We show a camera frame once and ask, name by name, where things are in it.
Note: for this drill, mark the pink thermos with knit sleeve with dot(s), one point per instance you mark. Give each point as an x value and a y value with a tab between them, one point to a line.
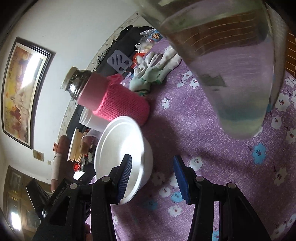
106	97

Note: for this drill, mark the wooden glass door cabinet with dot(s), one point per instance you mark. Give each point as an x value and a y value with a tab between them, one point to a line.
18	208

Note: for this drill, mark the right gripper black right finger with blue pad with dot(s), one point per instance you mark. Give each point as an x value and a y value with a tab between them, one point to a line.
237	218

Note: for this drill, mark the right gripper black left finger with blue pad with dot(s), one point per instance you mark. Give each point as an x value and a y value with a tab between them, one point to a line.
83	212

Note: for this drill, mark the white plastic jar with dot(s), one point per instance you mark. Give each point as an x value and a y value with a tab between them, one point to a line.
92	121

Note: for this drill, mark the purple floral tablecloth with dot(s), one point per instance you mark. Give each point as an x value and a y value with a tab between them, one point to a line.
183	122

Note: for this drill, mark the brown armchair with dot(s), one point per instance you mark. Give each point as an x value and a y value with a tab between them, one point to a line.
62	168

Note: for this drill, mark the black leather sofa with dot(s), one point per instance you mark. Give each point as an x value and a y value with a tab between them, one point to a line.
125	41

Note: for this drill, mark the framed horse painting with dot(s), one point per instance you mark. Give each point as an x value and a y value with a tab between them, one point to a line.
25	71

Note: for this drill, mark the small yellow wall picture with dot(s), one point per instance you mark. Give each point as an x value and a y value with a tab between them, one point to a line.
38	155

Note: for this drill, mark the dark bottle with cork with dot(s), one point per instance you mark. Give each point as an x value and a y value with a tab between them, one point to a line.
88	147

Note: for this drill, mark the clear water bottle green cap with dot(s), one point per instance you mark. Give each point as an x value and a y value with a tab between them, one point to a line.
230	47

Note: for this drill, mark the white work gloves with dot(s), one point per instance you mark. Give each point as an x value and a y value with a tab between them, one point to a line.
153	69

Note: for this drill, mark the white foam bowl back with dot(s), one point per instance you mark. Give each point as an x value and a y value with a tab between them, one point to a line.
124	136

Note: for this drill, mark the purple slotted spatula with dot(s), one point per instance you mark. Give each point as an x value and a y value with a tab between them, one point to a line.
119	62

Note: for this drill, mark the stack of beige paper bowls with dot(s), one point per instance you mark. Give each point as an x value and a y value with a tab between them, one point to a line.
74	154

